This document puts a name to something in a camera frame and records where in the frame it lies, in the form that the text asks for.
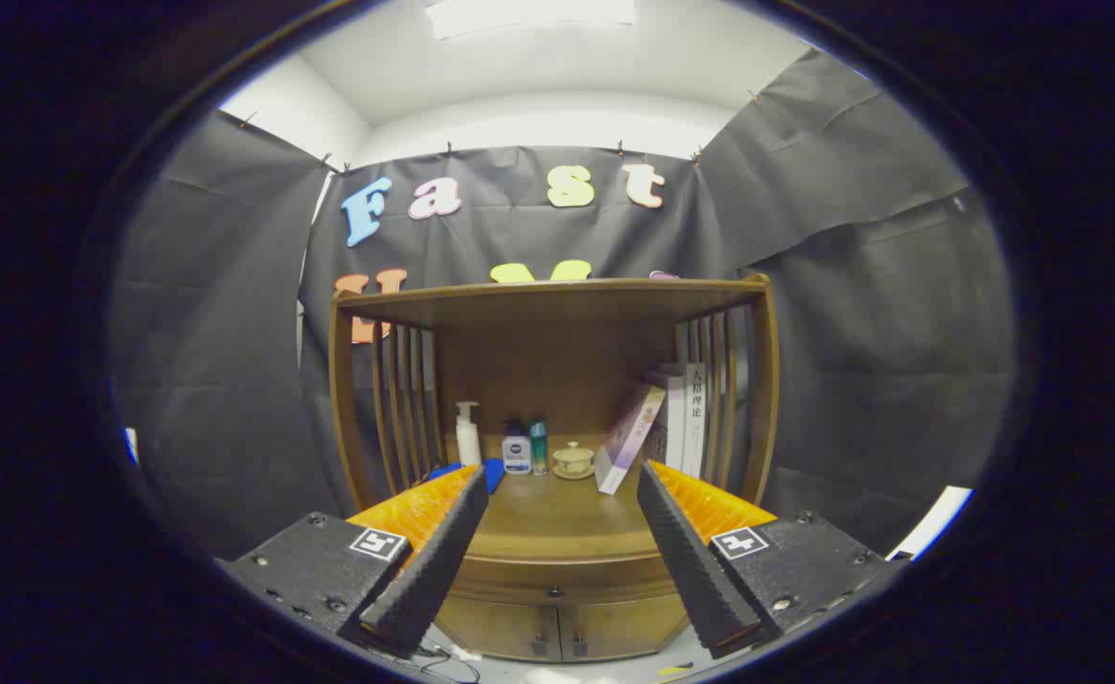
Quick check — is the white appliance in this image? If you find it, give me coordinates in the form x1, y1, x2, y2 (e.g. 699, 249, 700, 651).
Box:
885, 486, 974, 561

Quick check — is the wooden countertop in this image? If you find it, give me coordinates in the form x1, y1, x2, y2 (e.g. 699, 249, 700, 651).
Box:
353, 432, 767, 563

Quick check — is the wooden cabinet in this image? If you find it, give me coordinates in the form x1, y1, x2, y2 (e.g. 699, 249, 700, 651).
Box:
328, 274, 782, 664

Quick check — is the blue cloth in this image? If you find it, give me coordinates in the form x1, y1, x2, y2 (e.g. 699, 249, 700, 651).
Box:
425, 458, 506, 495

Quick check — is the white bottle with blue cap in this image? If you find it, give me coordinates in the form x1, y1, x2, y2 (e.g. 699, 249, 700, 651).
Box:
501, 420, 533, 476

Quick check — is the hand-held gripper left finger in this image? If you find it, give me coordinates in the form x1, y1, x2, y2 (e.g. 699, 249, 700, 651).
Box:
218, 463, 490, 659

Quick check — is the beige lidded teacup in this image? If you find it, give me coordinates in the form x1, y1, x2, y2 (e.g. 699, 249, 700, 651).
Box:
553, 442, 596, 481

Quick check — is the purple and white book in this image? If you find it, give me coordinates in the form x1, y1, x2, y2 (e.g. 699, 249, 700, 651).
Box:
595, 383, 668, 496

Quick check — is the white pump bottle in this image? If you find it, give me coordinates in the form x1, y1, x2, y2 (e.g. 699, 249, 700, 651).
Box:
455, 401, 483, 468

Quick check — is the black backdrop cloth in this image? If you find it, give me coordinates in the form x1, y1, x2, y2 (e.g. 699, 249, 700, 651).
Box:
106, 47, 1014, 561

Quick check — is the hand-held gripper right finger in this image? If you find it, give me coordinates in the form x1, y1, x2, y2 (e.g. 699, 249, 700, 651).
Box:
636, 460, 905, 660

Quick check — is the black cable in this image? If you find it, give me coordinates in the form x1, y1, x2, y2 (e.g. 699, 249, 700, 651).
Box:
415, 646, 482, 683

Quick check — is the wooden cabinet door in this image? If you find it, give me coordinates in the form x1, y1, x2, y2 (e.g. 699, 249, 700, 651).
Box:
557, 597, 690, 663
434, 594, 563, 663

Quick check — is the plain white book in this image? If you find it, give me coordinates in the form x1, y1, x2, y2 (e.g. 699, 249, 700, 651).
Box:
657, 370, 690, 471

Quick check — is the wooden drawer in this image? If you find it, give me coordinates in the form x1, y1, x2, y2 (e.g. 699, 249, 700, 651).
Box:
444, 554, 687, 607

